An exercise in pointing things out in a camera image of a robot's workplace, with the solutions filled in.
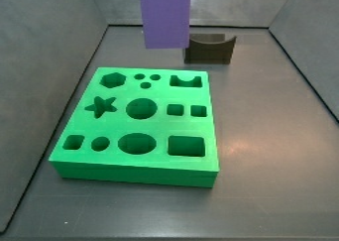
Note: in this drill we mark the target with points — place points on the purple flat gripper finger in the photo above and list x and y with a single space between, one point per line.
166 23

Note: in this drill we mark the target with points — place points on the dark olive arch block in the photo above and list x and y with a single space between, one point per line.
210 48

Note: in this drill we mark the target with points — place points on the green shape sorter board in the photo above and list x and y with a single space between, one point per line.
142 128

